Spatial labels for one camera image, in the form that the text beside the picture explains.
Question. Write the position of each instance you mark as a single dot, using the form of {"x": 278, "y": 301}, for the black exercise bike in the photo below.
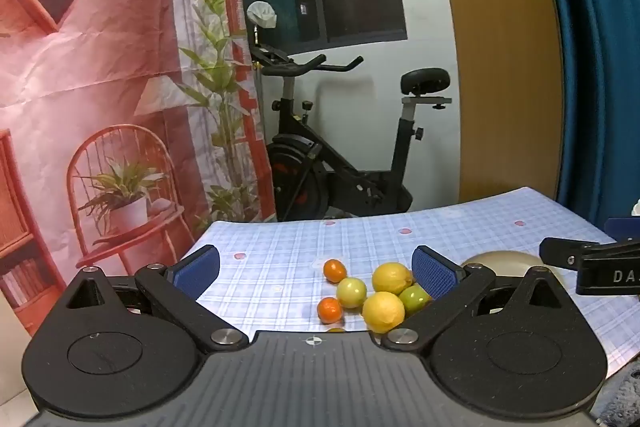
{"x": 292, "y": 127}

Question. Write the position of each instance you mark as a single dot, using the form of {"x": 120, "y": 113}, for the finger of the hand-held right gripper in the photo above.
{"x": 622, "y": 228}
{"x": 562, "y": 252}

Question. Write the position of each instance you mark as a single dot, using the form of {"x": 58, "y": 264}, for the blue curtain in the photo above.
{"x": 600, "y": 57}

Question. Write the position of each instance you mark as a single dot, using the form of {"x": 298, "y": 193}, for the plaid tablecloth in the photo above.
{"x": 280, "y": 247}

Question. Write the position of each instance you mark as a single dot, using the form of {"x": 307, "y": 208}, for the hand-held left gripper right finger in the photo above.
{"x": 435, "y": 274}

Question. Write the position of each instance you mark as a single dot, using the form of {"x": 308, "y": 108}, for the wooden door panel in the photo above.
{"x": 500, "y": 57}

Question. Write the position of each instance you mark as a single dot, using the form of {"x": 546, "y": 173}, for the beige bowl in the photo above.
{"x": 505, "y": 259}

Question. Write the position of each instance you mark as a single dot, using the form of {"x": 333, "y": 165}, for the white cloth cap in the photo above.
{"x": 261, "y": 13}

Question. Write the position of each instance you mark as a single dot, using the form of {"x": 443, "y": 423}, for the printed backdrop cloth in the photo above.
{"x": 100, "y": 57}

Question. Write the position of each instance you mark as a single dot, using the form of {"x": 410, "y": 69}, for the green round fruit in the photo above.
{"x": 414, "y": 299}
{"x": 351, "y": 292}

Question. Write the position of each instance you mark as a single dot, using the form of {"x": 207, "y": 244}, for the yellow lemon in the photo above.
{"x": 392, "y": 278}
{"x": 383, "y": 312}

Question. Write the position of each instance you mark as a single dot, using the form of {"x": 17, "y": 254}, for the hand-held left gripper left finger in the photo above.
{"x": 197, "y": 272}

